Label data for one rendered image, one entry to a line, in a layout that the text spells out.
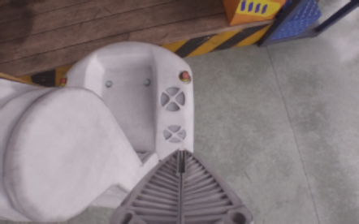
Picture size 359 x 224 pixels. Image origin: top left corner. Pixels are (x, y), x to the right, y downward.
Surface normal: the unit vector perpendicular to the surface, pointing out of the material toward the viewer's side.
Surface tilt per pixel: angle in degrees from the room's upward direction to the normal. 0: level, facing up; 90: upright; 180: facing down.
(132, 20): 0
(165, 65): 1
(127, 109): 0
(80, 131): 90
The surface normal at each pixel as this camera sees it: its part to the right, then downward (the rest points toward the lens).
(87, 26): -0.04, -0.13
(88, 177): 1.00, -0.03
